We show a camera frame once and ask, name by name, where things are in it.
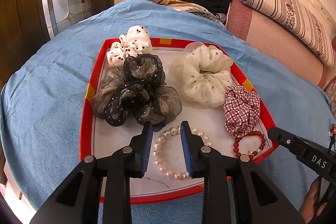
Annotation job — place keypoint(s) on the person's right hand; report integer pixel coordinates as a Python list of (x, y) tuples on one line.
[(309, 203)]

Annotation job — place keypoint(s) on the white cherry print scrunchie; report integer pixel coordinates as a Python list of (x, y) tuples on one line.
[(136, 37)]

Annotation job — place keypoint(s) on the patterned scarf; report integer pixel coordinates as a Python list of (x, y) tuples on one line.
[(189, 7)]

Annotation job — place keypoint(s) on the red plaid scrunchie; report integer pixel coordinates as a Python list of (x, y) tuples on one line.
[(241, 111)]

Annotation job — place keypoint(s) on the pink bolster cushion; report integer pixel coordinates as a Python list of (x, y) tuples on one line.
[(275, 43)]

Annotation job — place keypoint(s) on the blue blanket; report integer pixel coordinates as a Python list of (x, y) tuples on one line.
[(52, 82)]

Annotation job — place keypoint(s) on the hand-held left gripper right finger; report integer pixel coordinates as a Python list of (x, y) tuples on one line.
[(186, 150)]

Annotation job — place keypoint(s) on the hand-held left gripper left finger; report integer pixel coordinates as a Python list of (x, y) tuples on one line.
[(148, 150)]

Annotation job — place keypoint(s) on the cream polka dot scrunchie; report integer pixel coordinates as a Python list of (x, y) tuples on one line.
[(210, 61)]

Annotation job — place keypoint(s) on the small striped floral cushion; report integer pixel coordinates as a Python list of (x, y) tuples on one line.
[(332, 92)]

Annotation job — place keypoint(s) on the wooden door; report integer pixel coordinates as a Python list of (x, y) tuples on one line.
[(23, 16)]

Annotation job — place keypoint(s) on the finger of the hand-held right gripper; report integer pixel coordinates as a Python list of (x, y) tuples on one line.
[(282, 138)]

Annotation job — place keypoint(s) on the red tray box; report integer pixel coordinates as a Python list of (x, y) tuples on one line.
[(118, 161)]

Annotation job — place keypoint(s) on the black sheer studded scrunchie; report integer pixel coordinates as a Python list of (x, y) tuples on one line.
[(136, 71)]

